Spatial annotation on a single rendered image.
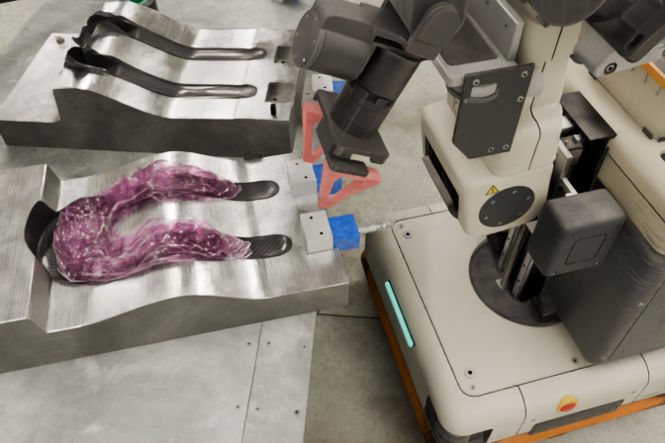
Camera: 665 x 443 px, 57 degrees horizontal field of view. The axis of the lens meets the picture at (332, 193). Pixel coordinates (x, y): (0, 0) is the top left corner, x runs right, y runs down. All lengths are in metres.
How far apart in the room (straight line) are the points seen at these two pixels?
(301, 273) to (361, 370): 0.91
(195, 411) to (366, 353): 0.98
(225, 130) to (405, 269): 0.70
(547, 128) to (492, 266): 0.66
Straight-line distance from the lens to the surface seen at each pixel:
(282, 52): 1.15
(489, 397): 1.40
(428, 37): 0.59
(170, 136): 1.05
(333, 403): 1.66
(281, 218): 0.88
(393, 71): 0.62
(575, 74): 1.29
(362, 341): 1.74
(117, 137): 1.09
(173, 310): 0.79
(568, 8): 0.64
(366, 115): 0.64
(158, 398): 0.82
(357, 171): 0.65
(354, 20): 0.58
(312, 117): 0.72
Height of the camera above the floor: 1.52
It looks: 48 degrees down
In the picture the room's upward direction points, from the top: straight up
